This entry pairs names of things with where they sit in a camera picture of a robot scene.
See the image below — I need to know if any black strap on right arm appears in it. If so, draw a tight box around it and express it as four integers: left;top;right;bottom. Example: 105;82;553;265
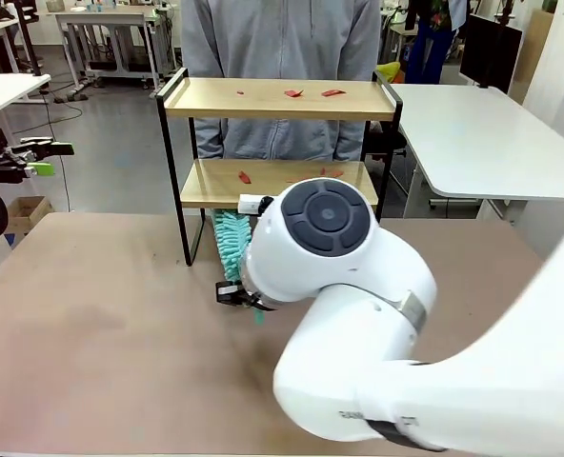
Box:
365;417;451;453

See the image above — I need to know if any person's right forearm grey sleeve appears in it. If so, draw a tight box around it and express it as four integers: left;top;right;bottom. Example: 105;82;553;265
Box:
181;47;227;160

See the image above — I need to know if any brown cardboard panel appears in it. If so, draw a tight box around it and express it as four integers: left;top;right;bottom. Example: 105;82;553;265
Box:
508;8;555;104

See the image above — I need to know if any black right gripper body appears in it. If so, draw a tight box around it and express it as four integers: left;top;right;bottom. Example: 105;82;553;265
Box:
241;290;277;314

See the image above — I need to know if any cardboard box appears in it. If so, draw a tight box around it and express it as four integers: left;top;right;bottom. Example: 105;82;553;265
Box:
3;194;54;235

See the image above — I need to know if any person in blue trousers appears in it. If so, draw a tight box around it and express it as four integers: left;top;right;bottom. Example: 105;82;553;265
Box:
402;0;470;85

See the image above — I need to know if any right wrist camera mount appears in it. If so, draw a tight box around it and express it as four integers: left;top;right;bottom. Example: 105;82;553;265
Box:
237;193;274;216

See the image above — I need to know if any white side table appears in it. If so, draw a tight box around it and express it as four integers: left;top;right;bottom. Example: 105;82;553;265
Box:
0;73;52;144

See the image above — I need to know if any grey metal workbench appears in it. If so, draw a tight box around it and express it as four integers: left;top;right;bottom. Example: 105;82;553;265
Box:
54;5;181;100

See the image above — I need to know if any yellow-green object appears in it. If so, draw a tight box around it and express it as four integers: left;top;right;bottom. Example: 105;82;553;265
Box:
376;60;403;83

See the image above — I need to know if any person's left forearm grey sleeve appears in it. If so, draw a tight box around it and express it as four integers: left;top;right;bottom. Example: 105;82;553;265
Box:
334;47;382;162

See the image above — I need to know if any teal microfiber duster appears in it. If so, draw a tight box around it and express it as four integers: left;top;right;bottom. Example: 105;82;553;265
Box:
209;208;270;328

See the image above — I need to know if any person in grey hoodie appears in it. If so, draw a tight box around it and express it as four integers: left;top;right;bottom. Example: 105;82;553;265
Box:
180;0;382;162

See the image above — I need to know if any black metal post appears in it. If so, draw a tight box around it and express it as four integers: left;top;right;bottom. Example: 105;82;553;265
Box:
13;0;44;77

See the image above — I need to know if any large white curved table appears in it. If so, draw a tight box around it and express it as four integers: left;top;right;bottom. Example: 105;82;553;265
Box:
389;83;564;225

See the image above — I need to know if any black monitor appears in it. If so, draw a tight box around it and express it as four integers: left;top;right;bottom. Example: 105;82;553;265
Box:
458;12;524;94

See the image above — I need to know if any power strip on floor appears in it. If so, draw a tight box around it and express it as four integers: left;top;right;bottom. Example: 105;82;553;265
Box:
52;90;91;104

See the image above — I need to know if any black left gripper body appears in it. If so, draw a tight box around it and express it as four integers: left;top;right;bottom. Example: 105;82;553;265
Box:
0;148;31;186

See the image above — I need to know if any black floor cable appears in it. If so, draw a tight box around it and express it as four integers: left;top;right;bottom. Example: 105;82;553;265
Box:
37;88;84;213

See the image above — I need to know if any two-tier wood metal shelf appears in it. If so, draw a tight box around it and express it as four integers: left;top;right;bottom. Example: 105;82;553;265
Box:
155;66;404;268

